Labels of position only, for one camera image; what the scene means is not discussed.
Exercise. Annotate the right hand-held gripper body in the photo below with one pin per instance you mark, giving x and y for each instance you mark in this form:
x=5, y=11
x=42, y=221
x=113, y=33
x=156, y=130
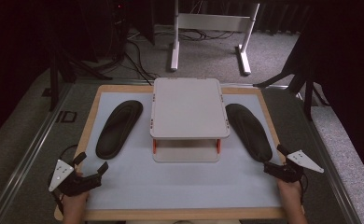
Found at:
x=290, y=169

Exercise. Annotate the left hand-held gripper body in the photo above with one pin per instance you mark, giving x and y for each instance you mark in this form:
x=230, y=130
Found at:
x=65, y=180

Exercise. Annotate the black slipper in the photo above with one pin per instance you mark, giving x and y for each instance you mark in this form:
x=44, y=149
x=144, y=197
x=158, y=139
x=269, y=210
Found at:
x=248, y=132
x=118, y=129

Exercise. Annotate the white two-tier shoe rack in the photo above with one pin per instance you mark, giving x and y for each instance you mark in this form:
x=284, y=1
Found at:
x=188, y=109

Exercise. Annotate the person's left hand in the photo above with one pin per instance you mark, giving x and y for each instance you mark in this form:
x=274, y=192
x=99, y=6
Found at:
x=75, y=199

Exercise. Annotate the person's right hand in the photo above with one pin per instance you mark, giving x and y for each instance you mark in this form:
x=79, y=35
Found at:
x=290, y=191

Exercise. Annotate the black tripod stand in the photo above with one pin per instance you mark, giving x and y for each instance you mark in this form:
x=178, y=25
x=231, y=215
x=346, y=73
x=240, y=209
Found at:
x=307, y=93
x=54, y=77

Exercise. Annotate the light blue mat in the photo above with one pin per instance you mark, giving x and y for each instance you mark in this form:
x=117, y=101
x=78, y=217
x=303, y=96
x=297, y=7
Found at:
x=170, y=183

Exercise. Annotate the wooden board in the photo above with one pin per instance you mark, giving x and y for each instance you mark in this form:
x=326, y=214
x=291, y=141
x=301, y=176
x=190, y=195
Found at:
x=170, y=214

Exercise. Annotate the black equipment case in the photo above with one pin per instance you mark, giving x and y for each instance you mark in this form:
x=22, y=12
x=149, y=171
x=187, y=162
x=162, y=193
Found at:
x=119, y=28

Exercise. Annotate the metal rail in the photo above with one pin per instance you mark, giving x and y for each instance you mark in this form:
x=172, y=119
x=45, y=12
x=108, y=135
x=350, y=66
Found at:
x=24, y=158
x=332, y=174

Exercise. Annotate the white desk frame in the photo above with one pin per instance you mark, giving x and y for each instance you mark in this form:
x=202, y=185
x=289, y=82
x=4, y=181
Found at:
x=214, y=21

